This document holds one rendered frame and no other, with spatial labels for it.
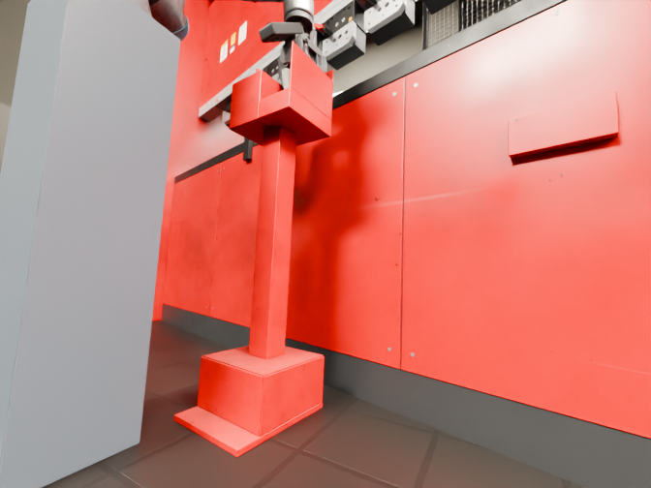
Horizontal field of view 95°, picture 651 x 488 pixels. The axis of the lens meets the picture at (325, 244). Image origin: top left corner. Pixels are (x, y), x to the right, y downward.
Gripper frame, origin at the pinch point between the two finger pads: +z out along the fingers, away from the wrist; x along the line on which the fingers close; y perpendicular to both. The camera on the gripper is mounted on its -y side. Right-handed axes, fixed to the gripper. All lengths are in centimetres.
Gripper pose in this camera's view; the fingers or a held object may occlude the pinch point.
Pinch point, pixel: (293, 97)
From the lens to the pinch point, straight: 80.1
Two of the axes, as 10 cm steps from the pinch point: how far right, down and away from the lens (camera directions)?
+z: 0.0, 10.0, -0.3
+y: 5.7, 0.3, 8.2
